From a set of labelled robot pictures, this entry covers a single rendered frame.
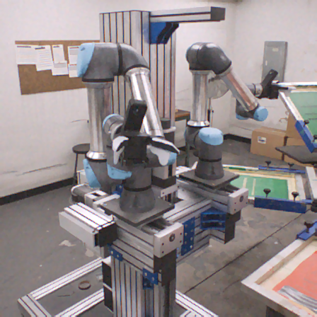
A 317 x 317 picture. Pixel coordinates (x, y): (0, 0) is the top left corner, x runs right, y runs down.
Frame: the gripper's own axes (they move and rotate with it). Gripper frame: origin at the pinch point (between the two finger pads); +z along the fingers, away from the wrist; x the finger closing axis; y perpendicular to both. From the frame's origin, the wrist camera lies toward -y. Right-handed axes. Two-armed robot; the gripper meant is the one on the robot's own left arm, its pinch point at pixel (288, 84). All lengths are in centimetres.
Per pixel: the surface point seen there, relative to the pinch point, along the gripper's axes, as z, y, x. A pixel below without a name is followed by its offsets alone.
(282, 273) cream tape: -45, 63, 70
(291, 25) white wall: 286, -4, -335
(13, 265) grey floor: -167, 185, -110
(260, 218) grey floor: 95, 184, -104
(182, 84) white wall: 114, 99, -375
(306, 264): -31, 63, 69
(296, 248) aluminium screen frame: -30, 61, 61
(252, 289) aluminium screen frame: -66, 59, 77
